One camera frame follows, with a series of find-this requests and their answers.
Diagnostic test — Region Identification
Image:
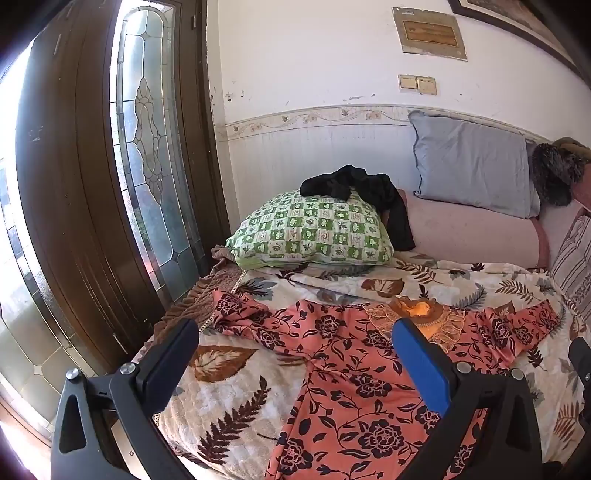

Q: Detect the dark fur trimmed coat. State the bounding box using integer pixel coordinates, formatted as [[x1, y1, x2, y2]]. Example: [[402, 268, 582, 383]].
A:
[[529, 137, 591, 208]]

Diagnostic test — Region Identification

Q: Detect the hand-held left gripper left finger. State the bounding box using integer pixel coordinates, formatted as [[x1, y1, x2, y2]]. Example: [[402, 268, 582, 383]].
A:
[[50, 318, 200, 480]]

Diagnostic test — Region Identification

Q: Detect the brown ruffled bedspread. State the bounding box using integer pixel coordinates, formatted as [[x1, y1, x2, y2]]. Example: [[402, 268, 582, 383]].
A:
[[154, 247, 246, 343]]

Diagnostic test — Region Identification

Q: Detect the wall plaque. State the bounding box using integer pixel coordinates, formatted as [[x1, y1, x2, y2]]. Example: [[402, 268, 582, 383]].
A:
[[392, 7, 468, 62]]

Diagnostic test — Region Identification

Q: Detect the mauve cushion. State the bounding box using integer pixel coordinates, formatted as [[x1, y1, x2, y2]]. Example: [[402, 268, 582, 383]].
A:
[[570, 161, 591, 209]]

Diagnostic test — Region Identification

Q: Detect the orange floral garment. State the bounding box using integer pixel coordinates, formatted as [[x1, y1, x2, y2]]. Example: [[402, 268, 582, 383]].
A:
[[210, 291, 565, 480]]

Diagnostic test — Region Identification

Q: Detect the pink bolster cushion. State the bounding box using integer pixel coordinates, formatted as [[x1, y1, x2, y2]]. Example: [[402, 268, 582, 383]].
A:
[[397, 189, 551, 269]]

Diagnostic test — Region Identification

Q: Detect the striped cushion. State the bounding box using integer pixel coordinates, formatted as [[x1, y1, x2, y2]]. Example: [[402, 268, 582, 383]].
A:
[[549, 212, 591, 319]]

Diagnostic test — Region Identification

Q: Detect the brown wooden door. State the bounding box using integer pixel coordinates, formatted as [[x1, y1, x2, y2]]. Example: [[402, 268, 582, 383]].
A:
[[14, 0, 232, 376]]

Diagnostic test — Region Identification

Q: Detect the leaded glass door panel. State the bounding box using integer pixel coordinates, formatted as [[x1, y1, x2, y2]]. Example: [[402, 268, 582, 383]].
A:
[[110, 0, 206, 288]]

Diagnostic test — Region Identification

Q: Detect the dark framed picture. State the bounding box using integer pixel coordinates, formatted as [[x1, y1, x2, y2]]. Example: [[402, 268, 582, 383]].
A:
[[447, 0, 591, 79]]

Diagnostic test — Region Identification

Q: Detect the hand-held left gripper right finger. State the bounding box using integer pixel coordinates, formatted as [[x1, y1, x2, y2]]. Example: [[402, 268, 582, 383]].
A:
[[392, 316, 543, 480]]

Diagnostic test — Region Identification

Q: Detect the grey blue pillow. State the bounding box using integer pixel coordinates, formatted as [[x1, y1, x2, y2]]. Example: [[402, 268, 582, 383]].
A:
[[408, 110, 542, 219]]

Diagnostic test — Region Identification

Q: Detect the leaf print blanket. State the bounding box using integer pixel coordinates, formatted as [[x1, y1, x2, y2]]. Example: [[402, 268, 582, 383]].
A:
[[152, 258, 591, 480]]

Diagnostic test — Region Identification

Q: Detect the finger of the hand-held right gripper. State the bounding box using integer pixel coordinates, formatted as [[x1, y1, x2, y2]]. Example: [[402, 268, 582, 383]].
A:
[[568, 337, 591, 403]]

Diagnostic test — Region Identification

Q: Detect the green checked pillow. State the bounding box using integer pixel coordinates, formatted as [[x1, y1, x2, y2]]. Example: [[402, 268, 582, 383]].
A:
[[226, 188, 395, 269]]

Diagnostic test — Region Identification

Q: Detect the black garment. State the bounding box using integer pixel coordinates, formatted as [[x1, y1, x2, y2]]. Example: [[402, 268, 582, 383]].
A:
[[299, 165, 416, 252]]

